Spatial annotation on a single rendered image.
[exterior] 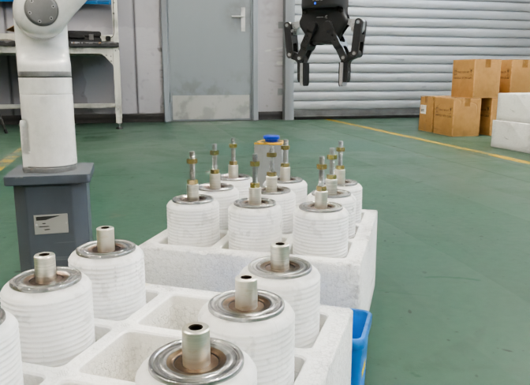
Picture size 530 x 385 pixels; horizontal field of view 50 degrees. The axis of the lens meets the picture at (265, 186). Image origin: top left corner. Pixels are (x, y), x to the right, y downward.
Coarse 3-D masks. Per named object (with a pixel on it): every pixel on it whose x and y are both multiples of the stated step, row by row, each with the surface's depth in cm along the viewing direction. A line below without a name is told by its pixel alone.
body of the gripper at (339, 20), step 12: (312, 0) 88; (324, 0) 88; (336, 0) 88; (348, 0) 90; (312, 12) 91; (324, 12) 90; (336, 12) 90; (300, 24) 93; (336, 24) 90; (348, 24) 91; (312, 36) 92; (324, 36) 91
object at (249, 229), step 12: (276, 204) 100; (228, 216) 100; (240, 216) 97; (252, 216) 96; (264, 216) 97; (276, 216) 98; (228, 228) 101; (240, 228) 98; (252, 228) 97; (264, 228) 97; (276, 228) 99; (240, 240) 98; (252, 240) 97; (264, 240) 98; (276, 240) 99
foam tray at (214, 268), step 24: (288, 240) 103; (360, 240) 103; (144, 264) 100; (168, 264) 99; (192, 264) 98; (216, 264) 96; (240, 264) 95; (312, 264) 92; (336, 264) 91; (360, 264) 91; (192, 288) 99; (216, 288) 97; (336, 288) 92; (360, 288) 93
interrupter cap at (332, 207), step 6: (300, 204) 98; (306, 204) 99; (312, 204) 99; (330, 204) 99; (336, 204) 99; (306, 210) 95; (312, 210) 94; (318, 210) 94; (324, 210) 94; (330, 210) 94; (336, 210) 95
